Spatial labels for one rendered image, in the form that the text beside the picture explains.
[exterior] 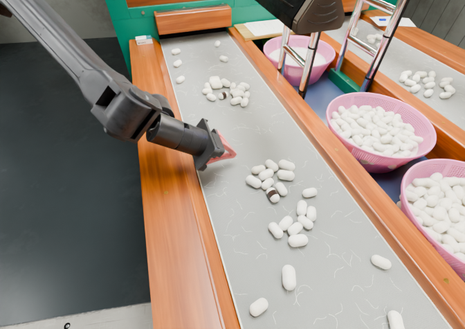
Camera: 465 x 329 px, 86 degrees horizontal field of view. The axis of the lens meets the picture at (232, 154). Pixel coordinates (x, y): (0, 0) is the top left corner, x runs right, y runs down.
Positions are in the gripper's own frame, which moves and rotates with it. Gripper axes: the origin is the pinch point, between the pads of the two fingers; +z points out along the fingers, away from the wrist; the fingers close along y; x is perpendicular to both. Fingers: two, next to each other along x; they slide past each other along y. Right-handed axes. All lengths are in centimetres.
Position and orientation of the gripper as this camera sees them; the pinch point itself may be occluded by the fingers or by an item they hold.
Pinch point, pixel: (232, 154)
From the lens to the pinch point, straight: 57.1
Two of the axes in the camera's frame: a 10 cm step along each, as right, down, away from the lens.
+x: -6.0, 6.7, 4.3
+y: -3.1, -7.0, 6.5
